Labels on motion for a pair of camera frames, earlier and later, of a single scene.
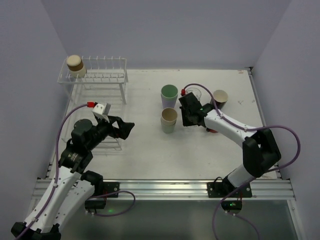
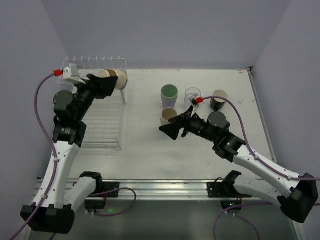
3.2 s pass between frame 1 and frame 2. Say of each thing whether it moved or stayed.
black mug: stayed
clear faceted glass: stayed
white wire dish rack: stayed
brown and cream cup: moved
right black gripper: moved
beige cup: stayed
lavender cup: stayed
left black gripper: moved
